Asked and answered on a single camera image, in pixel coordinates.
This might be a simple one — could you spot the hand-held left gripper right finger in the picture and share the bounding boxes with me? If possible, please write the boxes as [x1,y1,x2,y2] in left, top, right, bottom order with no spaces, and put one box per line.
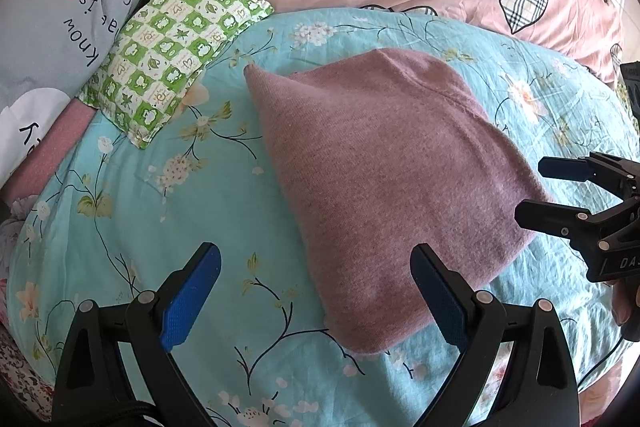
[409,243,581,427]

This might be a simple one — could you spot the green checkered pillow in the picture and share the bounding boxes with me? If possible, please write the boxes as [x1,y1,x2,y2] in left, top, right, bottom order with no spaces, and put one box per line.
[77,0,275,150]

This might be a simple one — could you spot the pink knit sweater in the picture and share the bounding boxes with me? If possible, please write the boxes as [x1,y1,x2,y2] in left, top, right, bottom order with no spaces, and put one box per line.
[244,48,556,354]

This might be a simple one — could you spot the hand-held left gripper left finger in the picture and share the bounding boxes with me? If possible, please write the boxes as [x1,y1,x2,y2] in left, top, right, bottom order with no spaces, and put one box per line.
[50,242,222,427]

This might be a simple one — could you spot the grey printed pillow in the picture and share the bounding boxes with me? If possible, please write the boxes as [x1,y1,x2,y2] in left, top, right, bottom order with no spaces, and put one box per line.
[0,0,157,188]

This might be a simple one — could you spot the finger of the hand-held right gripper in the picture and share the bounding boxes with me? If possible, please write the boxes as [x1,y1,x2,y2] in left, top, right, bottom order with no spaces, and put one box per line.
[538,151,640,198]
[514,194,640,253]

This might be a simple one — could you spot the pink textured cloth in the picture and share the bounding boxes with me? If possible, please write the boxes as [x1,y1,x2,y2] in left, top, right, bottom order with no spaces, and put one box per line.
[2,99,97,202]

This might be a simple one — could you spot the floral bed sheet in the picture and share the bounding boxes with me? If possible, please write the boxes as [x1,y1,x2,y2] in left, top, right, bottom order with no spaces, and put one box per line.
[0,197,58,410]

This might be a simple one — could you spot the black cable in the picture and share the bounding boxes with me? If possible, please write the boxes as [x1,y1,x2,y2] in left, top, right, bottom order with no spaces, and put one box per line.
[579,332,627,392]

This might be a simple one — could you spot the person's right hand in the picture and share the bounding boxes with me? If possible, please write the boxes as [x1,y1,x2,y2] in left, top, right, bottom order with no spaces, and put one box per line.
[607,278,640,327]

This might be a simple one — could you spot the teal floral quilt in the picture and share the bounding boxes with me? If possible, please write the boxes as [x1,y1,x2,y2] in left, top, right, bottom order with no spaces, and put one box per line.
[7,7,640,427]

